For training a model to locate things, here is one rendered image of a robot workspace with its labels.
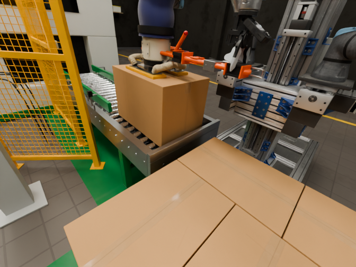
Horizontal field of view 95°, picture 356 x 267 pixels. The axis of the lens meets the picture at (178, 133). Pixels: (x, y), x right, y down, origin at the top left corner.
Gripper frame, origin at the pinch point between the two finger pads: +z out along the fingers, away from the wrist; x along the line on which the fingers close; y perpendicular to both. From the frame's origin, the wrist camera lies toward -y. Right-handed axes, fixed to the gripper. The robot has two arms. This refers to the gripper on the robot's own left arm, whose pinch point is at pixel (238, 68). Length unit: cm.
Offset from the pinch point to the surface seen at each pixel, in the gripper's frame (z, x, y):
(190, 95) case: 21.5, -3.5, 29.3
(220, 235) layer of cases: 53, 33, -28
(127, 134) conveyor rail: 49, 31, 49
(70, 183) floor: 108, 69, 92
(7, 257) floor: 108, 111, 55
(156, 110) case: 28.3, 18.9, 34.2
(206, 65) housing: 1.1, 3.5, 15.1
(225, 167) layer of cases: 53, -1, -7
